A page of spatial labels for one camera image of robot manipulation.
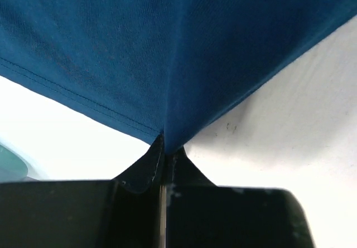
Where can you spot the blue t shirt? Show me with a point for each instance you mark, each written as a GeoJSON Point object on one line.
{"type": "Point", "coordinates": [151, 67]}

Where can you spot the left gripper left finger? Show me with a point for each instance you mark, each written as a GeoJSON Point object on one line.
{"type": "Point", "coordinates": [121, 212]}

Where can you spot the teal plastic bin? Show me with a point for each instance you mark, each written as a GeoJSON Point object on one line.
{"type": "Point", "coordinates": [13, 168]}

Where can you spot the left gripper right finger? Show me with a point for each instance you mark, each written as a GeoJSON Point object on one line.
{"type": "Point", "coordinates": [202, 214]}

